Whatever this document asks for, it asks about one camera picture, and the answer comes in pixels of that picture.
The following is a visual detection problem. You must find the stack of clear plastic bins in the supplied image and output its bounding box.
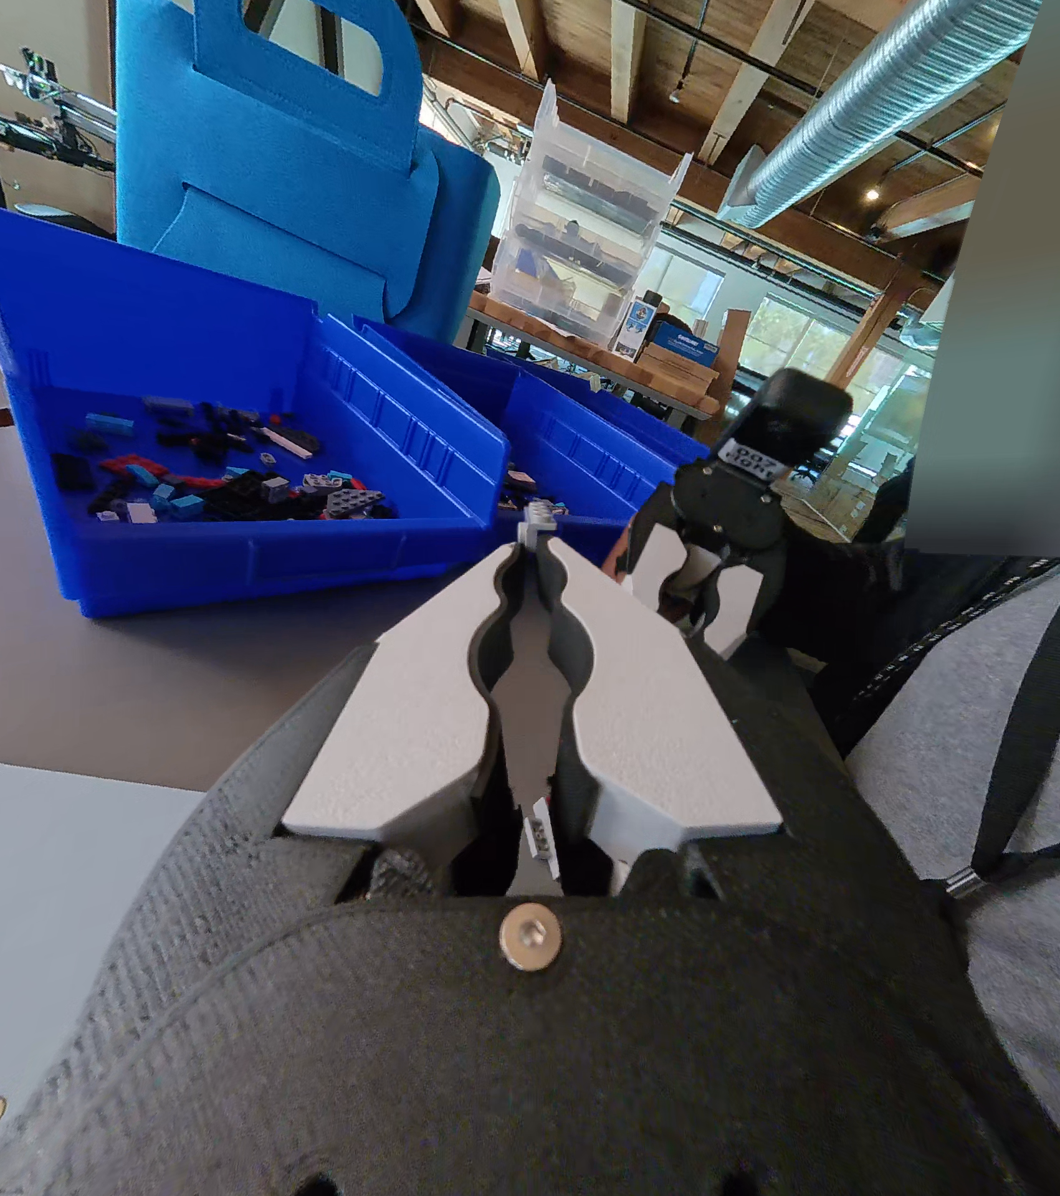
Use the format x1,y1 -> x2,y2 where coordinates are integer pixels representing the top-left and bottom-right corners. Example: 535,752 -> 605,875
490,79 -> 694,349

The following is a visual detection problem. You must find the large pile of toy bricks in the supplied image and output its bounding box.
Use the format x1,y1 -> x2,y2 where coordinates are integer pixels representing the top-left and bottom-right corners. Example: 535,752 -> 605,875
51,397 -> 395,525

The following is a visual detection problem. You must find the blue felt bag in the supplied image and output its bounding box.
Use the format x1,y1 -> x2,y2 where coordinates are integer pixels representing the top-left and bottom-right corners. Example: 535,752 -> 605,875
114,0 -> 501,343

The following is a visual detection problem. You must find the wooden post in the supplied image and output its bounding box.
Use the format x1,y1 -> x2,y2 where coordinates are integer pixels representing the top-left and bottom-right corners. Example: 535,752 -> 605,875
824,252 -> 924,389

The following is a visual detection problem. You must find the small printed card box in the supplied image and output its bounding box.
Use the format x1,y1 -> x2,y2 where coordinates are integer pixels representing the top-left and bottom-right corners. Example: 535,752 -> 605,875
613,292 -> 663,362

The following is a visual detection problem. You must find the person's upper body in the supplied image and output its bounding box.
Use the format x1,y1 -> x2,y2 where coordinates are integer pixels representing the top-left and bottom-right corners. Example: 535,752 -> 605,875
810,556 -> 1060,1196

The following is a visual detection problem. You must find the person's right forearm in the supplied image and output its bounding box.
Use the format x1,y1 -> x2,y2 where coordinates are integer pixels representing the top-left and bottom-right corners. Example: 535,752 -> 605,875
773,458 -> 914,656

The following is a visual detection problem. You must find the wooden table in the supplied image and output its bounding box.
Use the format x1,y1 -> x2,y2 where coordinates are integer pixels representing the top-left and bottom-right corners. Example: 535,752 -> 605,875
469,292 -> 722,441

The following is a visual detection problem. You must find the grey desk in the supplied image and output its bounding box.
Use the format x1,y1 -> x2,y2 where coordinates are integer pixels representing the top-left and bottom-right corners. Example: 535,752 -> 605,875
0,308 -> 868,1196

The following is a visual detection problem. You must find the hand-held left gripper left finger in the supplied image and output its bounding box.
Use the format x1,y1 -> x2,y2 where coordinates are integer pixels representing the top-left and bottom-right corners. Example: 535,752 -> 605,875
282,545 -> 523,896

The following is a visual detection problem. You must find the flat brown cardboard box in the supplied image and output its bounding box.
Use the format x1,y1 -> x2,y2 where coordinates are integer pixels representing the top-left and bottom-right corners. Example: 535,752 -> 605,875
642,355 -> 718,394

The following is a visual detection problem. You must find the blue cardboard box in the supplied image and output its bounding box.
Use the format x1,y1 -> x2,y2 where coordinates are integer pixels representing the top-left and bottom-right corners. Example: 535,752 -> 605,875
646,322 -> 722,370

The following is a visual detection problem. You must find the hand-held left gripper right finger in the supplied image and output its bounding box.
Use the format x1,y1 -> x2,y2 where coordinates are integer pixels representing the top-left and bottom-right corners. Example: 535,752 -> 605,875
543,540 -> 785,896

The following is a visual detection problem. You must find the blue plastic bin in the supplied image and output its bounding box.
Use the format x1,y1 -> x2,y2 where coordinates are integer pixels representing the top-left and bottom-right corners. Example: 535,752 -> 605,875
351,316 -> 713,562
0,196 -> 512,621

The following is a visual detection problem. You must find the pale instruction booklet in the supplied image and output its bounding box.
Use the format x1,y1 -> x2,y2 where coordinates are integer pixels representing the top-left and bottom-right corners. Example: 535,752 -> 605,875
0,759 -> 208,1196

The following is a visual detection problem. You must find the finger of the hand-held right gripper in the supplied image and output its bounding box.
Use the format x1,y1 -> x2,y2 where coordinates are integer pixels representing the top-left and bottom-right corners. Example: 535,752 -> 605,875
703,564 -> 763,662
628,524 -> 689,616

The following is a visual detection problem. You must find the leaning wooden plank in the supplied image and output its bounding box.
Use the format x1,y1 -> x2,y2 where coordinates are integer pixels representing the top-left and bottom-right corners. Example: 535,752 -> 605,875
721,308 -> 750,423

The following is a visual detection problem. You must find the silver ventilation duct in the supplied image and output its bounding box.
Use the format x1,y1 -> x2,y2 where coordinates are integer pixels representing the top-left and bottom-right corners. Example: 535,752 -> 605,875
717,0 -> 1045,226

